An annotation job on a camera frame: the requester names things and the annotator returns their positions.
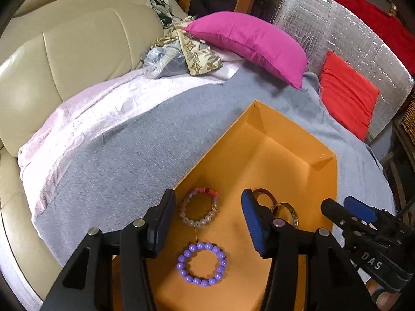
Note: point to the clear plastic bag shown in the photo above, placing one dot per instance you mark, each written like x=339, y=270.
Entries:
x=162, y=59

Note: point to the red pillow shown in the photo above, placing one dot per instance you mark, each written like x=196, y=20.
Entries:
x=347, y=97

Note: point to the beige leather sofa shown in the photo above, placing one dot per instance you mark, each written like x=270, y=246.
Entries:
x=81, y=39

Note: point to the beige floral cloth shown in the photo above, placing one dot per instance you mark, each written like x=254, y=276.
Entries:
x=194, y=51

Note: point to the silver insulation sheet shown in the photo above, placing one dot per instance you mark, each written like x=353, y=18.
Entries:
x=340, y=29

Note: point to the grey blanket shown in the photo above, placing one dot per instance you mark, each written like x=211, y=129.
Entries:
x=129, y=142

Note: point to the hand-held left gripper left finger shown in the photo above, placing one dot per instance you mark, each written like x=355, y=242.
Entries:
x=163, y=223

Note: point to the pale pink blanket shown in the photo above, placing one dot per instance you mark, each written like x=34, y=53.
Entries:
x=97, y=103

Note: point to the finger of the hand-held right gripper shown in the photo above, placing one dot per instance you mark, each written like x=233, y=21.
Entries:
x=334, y=212
x=360, y=208

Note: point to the orange cardboard box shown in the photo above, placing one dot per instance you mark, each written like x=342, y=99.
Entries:
x=285, y=168

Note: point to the silver bangle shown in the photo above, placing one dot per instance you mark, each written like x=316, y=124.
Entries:
x=293, y=215

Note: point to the red blanket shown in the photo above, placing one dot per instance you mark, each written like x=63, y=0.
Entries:
x=373, y=16

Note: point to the wicker basket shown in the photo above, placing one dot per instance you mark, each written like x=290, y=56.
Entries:
x=410, y=113

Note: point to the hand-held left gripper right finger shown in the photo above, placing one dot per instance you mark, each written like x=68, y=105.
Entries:
x=254, y=225

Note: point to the person's right hand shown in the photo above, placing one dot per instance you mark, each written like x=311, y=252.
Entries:
x=382, y=298

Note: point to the pink pillow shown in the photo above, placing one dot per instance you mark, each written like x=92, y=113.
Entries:
x=253, y=42

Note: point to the maroon bangle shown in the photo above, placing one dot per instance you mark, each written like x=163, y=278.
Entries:
x=271, y=195

